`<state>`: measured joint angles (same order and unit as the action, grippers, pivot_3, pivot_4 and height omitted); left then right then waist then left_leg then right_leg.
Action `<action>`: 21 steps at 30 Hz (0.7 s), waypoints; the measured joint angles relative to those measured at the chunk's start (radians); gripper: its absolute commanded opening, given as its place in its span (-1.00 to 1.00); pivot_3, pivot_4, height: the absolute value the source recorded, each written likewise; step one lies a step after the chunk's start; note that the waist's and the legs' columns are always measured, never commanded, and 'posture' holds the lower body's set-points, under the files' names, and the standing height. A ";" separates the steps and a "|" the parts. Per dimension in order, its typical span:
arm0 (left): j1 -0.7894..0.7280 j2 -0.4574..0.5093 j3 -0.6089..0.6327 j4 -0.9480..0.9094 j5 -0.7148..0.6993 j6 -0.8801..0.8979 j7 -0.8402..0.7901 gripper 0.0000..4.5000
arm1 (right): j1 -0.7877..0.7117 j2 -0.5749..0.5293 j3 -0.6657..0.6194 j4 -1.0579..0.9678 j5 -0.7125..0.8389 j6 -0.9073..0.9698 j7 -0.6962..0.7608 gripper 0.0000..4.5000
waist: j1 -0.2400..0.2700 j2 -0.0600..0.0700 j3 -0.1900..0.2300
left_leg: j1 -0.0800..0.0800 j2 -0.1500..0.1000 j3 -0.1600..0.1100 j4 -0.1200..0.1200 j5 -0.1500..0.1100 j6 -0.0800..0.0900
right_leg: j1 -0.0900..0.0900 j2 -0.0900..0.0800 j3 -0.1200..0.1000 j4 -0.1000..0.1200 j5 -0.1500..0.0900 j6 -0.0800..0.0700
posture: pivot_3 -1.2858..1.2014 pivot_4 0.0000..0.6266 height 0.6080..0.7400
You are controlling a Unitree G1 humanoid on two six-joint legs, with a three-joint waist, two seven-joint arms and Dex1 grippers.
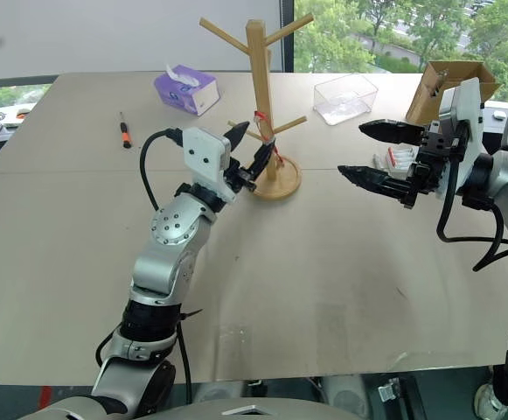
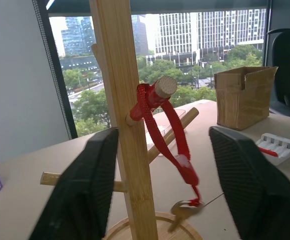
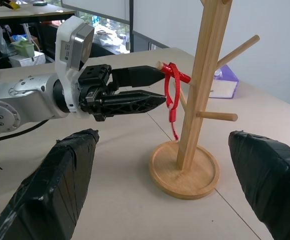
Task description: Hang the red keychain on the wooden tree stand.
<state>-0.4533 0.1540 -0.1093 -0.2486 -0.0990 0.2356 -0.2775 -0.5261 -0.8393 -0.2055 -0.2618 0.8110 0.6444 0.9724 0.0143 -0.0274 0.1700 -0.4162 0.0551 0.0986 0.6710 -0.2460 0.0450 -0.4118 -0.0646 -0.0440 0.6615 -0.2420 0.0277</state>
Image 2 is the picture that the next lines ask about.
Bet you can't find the window blind bead chain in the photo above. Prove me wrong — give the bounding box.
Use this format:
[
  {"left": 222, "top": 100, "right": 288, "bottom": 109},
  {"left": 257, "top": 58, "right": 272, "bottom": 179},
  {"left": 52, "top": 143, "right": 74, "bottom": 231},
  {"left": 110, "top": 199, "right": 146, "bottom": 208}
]
[{"left": 32, "top": 0, "right": 73, "bottom": 140}]

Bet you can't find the brown cardboard box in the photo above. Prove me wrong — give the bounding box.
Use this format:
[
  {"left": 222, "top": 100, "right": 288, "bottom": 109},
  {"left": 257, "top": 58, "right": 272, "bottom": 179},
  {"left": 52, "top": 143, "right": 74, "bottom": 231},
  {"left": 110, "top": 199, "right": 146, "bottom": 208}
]
[{"left": 214, "top": 65, "right": 279, "bottom": 131}]

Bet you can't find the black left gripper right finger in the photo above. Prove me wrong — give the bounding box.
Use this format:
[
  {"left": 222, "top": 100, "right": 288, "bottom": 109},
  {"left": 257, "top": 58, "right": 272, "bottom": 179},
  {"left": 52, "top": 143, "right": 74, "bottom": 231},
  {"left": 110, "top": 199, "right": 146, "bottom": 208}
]
[{"left": 208, "top": 125, "right": 290, "bottom": 240}]

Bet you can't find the red pen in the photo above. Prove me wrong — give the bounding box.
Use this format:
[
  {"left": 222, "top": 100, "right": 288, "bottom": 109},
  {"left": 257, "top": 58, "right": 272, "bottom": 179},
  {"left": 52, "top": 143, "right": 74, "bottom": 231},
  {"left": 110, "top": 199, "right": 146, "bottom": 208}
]
[{"left": 258, "top": 147, "right": 278, "bottom": 158}]

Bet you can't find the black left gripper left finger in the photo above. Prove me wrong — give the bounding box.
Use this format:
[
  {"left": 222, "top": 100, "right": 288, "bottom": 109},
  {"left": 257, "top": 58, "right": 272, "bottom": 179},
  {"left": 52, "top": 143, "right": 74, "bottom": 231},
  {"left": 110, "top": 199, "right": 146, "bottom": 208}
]
[{"left": 28, "top": 126, "right": 119, "bottom": 240}]

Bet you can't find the white slotted holder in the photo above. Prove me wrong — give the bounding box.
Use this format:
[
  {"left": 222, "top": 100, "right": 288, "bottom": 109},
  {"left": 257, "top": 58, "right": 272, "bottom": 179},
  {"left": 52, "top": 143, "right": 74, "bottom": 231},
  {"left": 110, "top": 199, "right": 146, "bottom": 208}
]
[{"left": 256, "top": 132, "right": 290, "bottom": 166}]

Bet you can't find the black office chair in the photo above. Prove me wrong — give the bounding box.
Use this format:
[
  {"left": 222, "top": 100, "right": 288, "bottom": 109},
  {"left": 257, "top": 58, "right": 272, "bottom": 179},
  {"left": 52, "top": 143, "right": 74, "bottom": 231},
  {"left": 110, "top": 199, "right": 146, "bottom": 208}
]
[{"left": 266, "top": 28, "right": 290, "bottom": 119}]

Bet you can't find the red keychain strap with key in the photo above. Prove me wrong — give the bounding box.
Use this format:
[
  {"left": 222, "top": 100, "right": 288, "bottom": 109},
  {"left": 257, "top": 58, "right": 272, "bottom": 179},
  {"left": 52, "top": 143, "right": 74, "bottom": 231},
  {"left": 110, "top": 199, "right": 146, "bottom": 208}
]
[{"left": 129, "top": 83, "right": 206, "bottom": 233}]

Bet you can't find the wooden tree stand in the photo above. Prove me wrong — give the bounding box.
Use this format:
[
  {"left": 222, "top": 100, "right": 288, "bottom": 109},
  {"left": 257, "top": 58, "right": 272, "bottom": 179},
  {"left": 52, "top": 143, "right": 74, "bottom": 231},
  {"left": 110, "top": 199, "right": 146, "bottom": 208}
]
[{"left": 40, "top": 0, "right": 203, "bottom": 240}]

